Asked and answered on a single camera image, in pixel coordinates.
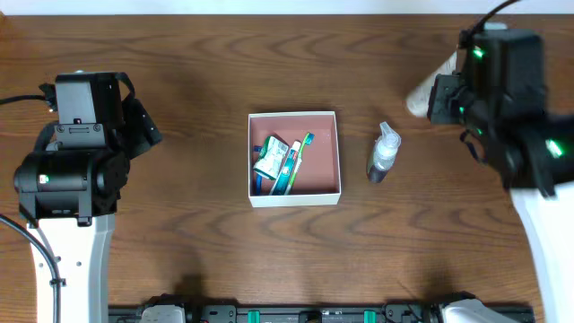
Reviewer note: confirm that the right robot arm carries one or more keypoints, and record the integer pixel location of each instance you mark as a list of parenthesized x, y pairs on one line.
[(499, 98)]

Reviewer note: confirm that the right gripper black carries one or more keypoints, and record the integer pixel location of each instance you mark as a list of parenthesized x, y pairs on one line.
[(444, 100)]

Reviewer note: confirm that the green and white toothbrush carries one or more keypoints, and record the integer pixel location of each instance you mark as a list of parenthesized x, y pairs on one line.
[(308, 139)]

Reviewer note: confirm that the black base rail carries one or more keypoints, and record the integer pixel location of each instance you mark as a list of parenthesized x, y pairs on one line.
[(461, 307)]

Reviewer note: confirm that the blue disposable razor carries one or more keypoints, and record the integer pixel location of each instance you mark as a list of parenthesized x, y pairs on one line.
[(257, 149)]

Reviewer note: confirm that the red green toothpaste tube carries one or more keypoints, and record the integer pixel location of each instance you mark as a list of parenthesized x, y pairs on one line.
[(281, 184)]

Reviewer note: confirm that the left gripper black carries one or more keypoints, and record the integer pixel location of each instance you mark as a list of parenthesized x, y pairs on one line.
[(144, 130)]

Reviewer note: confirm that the clear foam soap pump bottle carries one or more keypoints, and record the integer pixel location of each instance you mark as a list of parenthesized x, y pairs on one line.
[(383, 154)]

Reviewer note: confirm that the white lotion tube gold cap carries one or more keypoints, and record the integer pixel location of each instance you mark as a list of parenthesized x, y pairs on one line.
[(417, 100)]

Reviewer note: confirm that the white box with pink interior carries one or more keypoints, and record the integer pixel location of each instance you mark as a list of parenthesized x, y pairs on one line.
[(318, 181)]

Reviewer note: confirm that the green soap bar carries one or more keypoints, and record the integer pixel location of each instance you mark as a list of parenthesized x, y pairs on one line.
[(270, 158)]

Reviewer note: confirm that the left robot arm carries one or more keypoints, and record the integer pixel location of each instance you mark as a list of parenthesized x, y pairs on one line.
[(69, 186)]

